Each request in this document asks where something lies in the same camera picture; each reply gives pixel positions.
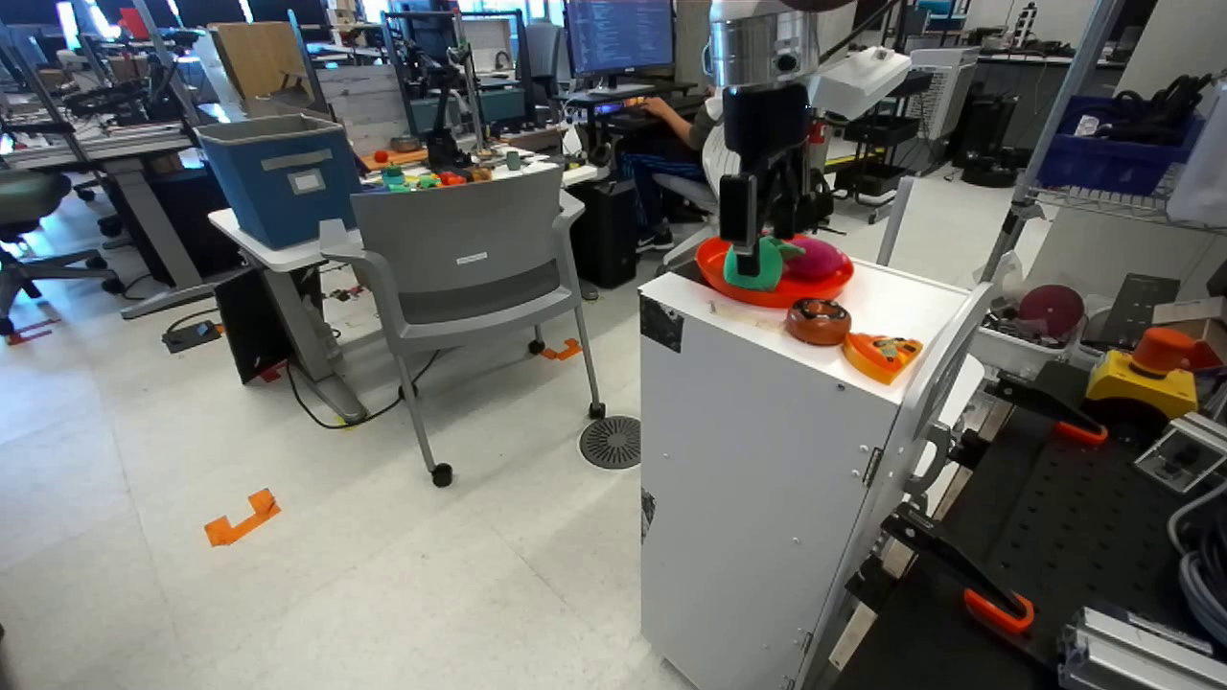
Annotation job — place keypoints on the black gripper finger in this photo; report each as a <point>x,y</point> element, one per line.
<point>786,206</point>
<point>739,216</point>

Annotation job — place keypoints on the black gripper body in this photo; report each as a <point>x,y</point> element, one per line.
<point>768,129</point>

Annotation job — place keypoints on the green plush toy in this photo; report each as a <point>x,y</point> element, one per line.
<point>740,268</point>

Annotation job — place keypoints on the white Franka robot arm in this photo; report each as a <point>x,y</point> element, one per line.
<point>760,41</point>

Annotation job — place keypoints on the pink plush toy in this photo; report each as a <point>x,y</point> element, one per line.
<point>817,259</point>

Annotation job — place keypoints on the orange toy pizza slice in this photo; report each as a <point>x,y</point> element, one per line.
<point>880,358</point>

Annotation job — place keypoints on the white toy fridge cabinet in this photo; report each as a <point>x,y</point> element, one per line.
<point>753,512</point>

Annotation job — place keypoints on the black backpack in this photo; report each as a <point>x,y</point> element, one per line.
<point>823,199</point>

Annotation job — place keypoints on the orange round plate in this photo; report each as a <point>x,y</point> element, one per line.
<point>790,298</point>

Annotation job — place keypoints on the small brown donut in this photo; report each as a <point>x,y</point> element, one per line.
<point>817,323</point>

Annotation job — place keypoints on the black computer tower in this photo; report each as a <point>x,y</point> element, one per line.
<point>607,235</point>

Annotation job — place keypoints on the computer monitor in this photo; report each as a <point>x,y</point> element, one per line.
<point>618,41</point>

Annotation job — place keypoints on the grey round floor base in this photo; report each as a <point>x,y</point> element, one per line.
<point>612,442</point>

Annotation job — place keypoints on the grey diagonal metal pole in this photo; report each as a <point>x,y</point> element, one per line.
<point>1057,129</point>

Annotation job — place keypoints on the grey plastic visitor chair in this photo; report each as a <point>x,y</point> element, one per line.
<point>463,243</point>

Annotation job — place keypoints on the maroon round object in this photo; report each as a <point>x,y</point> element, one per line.
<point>1052,313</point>

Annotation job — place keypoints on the black tabletop device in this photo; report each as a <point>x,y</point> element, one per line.
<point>441,88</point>

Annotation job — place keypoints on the blue plastic crate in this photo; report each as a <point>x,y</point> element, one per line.
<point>1112,158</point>

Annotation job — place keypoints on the colourful small toys pile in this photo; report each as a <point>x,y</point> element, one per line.
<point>408,179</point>

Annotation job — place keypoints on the grey perforated metal plate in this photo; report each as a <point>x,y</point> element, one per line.
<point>1137,309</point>

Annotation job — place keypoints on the black orange bar clamp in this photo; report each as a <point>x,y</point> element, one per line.
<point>997,616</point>
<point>1079,434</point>

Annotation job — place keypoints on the yellow emergency stop box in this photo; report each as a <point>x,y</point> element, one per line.
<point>1131,383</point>

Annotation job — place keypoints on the white equipment box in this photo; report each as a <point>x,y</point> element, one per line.
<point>365,107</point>

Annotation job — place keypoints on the blue storage bin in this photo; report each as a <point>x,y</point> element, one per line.
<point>272,179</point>

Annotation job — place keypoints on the white desk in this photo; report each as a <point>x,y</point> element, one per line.
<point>253,252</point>

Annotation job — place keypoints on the black under-desk box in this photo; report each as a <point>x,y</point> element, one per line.
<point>253,326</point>

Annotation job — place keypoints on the cardboard box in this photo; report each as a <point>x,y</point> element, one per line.
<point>262,61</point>

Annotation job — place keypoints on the black floor device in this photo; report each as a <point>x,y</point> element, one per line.
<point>193,333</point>

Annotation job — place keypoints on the orange floor tape marker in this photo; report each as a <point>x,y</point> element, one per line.
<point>232,528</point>

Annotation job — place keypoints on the grey office desk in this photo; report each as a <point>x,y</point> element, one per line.
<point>88,146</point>

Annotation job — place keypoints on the dark office chair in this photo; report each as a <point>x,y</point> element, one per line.
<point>23,195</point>

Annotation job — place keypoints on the silver mounting bracket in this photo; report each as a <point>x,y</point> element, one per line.
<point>1181,453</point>

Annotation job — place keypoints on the long aluminium extrusion rail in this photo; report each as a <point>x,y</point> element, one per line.
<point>1126,645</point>

